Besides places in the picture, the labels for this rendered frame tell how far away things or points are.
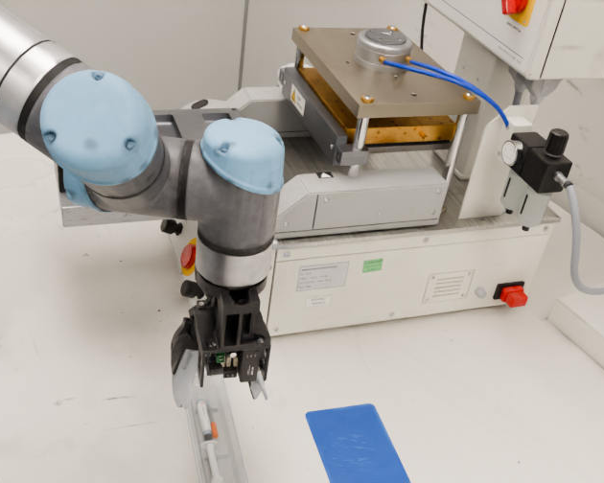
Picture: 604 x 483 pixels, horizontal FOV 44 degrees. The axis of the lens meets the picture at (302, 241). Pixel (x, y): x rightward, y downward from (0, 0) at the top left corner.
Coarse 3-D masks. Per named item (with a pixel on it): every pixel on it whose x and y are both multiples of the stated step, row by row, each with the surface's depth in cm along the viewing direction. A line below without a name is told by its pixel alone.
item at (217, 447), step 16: (208, 384) 98; (192, 400) 96; (208, 400) 96; (224, 400) 96; (192, 416) 94; (208, 416) 94; (224, 416) 94; (192, 432) 91; (208, 432) 92; (224, 432) 92; (208, 448) 90; (224, 448) 90; (240, 448) 90; (208, 464) 88; (224, 464) 88; (240, 464) 89; (208, 480) 86; (224, 480) 86; (240, 480) 87
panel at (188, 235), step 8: (184, 224) 123; (192, 224) 120; (184, 232) 122; (192, 232) 119; (176, 240) 123; (184, 240) 121; (192, 240) 118; (176, 248) 122; (176, 256) 122; (184, 272) 117; (192, 272) 115; (184, 280) 117; (192, 280) 115; (192, 304) 113
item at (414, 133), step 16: (320, 80) 112; (320, 96) 108; (336, 96) 108; (336, 112) 104; (352, 128) 100; (368, 128) 101; (384, 128) 102; (400, 128) 103; (416, 128) 104; (432, 128) 105; (448, 128) 106; (368, 144) 103; (384, 144) 104; (400, 144) 105; (416, 144) 106; (432, 144) 106; (448, 144) 107
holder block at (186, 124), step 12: (204, 108) 114; (216, 108) 114; (228, 108) 115; (156, 120) 111; (168, 120) 111; (180, 120) 110; (192, 120) 110; (204, 120) 113; (216, 120) 114; (168, 132) 109; (180, 132) 107; (192, 132) 107
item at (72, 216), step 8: (56, 168) 100; (56, 176) 101; (64, 192) 95; (64, 200) 94; (64, 208) 92; (72, 208) 93; (80, 208) 93; (88, 208) 94; (64, 216) 93; (72, 216) 93; (80, 216) 94; (88, 216) 94; (96, 216) 94; (104, 216) 95; (112, 216) 95; (120, 216) 96; (128, 216) 96; (136, 216) 96; (144, 216) 97; (64, 224) 94; (72, 224) 94; (80, 224) 94; (88, 224) 95; (96, 224) 95
